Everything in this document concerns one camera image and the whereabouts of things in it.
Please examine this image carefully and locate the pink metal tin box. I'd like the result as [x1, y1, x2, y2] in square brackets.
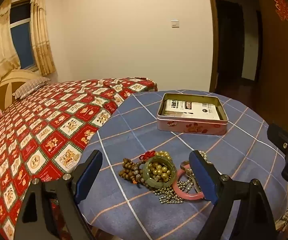
[156, 92, 229, 136]

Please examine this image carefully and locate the brown wooden bead bracelet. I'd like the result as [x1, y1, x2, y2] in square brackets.
[119, 157, 155, 189]

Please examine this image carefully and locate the window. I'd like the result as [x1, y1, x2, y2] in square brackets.
[9, 1, 38, 72]

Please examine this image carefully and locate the red paper door decoration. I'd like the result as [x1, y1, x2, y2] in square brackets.
[273, 0, 288, 21]

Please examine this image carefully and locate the red patterned bed quilt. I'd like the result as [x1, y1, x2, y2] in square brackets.
[0, 77, 158, 240]

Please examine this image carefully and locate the brown wooden door frame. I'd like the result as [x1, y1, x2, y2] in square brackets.
[206, 0, 220, 93]

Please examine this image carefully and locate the striped pillow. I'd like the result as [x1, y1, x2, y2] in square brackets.
[12, 77, 51, 99]

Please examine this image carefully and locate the green jade bangle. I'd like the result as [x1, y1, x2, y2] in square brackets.
[142, 156, 177, 188]

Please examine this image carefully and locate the brown wooden door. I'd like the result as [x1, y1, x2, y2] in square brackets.
[256, 0, 288, 137]

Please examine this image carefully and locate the pink bangle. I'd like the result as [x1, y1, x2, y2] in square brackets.
[172, 169, 206, 202]

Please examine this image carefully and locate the silver metal keyring clip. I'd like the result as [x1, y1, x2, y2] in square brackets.
[180, 160, 197, 179]

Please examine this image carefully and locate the cream wooden headboard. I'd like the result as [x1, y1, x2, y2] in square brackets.
[0, 69, 42, 105]

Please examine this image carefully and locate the red knotted cord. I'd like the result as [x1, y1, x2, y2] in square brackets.
[139, 151, 157, 161]

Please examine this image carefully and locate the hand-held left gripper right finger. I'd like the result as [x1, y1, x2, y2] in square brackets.
[188, 150, 277, 240]

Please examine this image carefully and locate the gold bead bracelet red tassel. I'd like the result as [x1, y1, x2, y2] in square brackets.
[148, 151, 175, 183]

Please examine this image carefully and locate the silver ball chain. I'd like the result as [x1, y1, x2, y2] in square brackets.
[153, 151, 207, 205]

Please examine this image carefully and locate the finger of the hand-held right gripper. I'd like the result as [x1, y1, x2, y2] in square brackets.
[267, 123, 288, 157]

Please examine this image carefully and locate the blue checked tablecloth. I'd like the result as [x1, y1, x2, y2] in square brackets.
[78, 89, 288, 240]

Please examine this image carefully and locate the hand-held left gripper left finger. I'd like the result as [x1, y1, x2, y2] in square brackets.
[14, 149, 103, 240]

